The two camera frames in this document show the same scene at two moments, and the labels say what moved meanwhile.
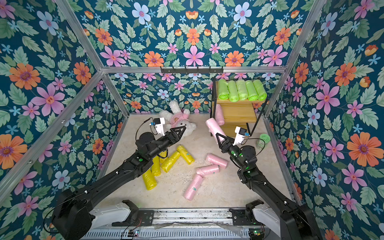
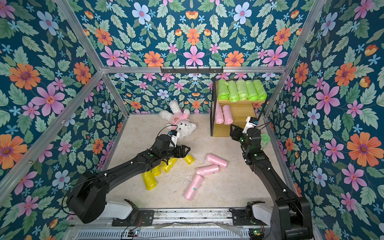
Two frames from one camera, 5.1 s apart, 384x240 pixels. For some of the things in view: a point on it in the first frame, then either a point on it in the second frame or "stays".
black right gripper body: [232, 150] → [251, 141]
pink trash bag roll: [216, 160] stays
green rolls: [233, 95] stays
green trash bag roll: [260, 90] stays
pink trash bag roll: [214, 128] → [227, 115]
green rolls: [242, 90] stays
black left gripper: [170, 138] → [181, 148]
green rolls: [252, 94] stays
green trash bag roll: [223, 89] stays
